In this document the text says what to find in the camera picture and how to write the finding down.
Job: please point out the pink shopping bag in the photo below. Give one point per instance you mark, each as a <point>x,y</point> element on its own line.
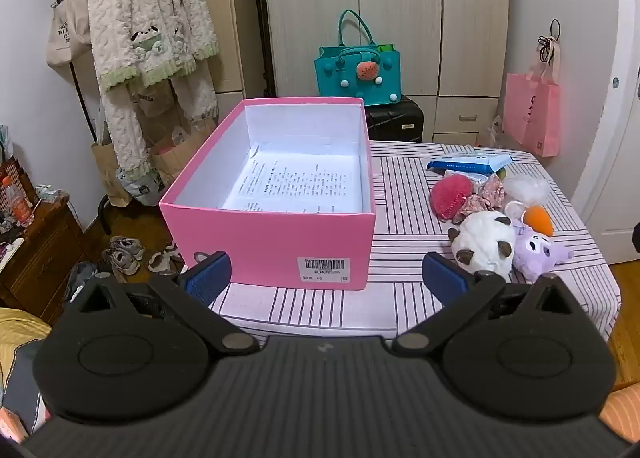
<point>532,112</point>

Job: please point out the white door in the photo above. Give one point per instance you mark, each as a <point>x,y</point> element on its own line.
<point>607,112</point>

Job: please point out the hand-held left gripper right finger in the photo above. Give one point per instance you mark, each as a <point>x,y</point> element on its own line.
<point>442,279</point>

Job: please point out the pink cardboard box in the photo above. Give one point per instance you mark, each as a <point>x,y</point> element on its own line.
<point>270,244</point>

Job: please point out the teal felt handbag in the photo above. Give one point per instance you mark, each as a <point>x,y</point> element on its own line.
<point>357,80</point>

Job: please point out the printed paper sheet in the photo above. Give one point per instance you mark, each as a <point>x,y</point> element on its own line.
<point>300,182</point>

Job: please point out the pink fabric scrunchie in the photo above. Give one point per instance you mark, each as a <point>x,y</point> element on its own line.
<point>482,198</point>

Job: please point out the black suitcase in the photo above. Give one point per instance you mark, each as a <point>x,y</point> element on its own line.
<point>395,120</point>

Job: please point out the wooden nightstand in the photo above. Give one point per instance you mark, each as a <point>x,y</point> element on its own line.
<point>42,258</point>

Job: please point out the blue and white wipes pack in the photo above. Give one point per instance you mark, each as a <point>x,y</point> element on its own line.
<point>470,162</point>

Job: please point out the pink fluffy pompom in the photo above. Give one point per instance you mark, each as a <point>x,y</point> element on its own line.
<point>449,195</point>

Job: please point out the white fleece pajama pants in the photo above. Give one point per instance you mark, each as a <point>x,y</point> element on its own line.
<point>125,137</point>

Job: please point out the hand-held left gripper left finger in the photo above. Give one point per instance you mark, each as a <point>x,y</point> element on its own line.
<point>207,272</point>

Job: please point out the green round sponge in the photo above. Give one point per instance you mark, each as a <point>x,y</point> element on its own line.
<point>501,171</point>

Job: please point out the white panda plush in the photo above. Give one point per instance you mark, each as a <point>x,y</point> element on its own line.
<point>482,240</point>

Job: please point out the white plastic bag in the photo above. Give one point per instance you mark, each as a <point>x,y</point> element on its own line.
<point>527,188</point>

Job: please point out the purple plush toy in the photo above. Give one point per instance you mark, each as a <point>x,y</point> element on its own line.
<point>537,253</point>

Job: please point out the grey sneakers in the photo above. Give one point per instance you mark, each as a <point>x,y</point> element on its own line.
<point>122,255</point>

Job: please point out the orange drink bottle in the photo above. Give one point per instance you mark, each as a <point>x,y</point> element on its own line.
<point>17,203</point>

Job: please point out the striped pink tablecloth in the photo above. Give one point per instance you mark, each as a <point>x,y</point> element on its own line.
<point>400,258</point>

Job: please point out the white bag on floor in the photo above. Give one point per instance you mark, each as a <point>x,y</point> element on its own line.
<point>491,132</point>

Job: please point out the yellow blanket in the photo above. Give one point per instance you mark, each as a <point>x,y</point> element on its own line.
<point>20,338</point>

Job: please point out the brown paper bag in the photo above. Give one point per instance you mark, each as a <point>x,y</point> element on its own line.
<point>107,172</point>
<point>172,152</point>

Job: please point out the beige sandals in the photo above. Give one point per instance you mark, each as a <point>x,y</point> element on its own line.
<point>165,258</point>

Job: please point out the orange plush toy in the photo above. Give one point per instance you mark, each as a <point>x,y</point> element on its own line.
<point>540,220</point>

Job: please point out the canvas tote bag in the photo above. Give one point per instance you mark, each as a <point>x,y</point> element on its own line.
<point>65,32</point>

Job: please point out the beige side cabinet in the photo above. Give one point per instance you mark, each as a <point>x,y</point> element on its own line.
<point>230,12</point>

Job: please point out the white fleece pajama top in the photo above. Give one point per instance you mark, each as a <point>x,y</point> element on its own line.
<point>145,2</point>

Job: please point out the white tissue pack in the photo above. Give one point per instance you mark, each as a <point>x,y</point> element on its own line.
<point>479,178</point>

